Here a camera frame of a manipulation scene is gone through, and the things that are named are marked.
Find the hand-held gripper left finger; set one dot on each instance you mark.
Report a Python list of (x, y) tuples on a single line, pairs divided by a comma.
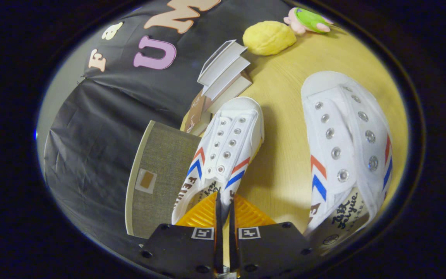
[(218, 248)]

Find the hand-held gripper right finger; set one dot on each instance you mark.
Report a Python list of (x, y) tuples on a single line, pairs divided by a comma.
[(233, 248)]

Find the grey fabric storage box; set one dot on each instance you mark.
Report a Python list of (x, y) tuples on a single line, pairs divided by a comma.
[(161, 155)]

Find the white canvas shoe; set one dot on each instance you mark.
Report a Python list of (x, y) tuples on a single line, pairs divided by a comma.
[(230, 128), (339, 116)]

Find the brown book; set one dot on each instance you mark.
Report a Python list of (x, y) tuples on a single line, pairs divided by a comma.
[(196, 116)]

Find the thick white book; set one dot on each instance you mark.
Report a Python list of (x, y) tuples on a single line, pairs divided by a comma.
[(232, 93)]

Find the black backdrop cloth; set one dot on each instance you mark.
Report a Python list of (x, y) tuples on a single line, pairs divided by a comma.
[(91, 128)]

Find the yellow plush toy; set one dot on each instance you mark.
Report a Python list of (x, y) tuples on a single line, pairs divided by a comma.
[(269, 38)]

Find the pink and green plush toy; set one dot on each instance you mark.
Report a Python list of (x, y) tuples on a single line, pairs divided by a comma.
[(310, 20)]

